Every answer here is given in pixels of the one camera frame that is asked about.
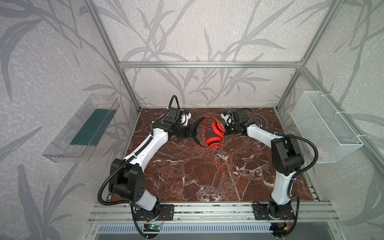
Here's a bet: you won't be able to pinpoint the red headphone cable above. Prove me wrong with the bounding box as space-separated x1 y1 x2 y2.
200 113 235 174

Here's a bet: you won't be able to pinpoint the red black headphones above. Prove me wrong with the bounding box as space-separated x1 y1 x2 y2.
192 114 226 150

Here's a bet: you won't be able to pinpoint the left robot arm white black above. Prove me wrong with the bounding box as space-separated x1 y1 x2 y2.
97 95 194 219

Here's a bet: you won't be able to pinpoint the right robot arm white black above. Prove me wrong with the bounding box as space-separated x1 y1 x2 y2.
221 108 319 220

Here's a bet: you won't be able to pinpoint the pink object in basket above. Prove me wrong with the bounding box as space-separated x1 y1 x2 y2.
317 147 326 161

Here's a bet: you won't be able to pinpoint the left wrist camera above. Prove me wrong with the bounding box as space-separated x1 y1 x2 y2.
180 111 192 126

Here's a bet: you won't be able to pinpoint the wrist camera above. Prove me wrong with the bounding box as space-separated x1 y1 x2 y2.
180 111 192 126
221 111 234 126

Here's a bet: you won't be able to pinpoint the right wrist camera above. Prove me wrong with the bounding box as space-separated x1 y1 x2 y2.
221 111 234 126

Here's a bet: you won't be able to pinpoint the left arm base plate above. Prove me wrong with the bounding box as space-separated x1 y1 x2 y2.
134 204 175 221

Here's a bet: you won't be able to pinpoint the white wire mesh basket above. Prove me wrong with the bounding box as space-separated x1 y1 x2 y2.
291 91 364 164

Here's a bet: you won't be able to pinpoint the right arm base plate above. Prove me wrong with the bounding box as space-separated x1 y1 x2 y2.
252 202 295 220

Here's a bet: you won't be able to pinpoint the clear plastic wall tray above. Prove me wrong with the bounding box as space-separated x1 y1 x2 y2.
43 94 120 163

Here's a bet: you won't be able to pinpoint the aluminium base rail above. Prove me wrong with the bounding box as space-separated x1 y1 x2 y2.
88 202 340 224

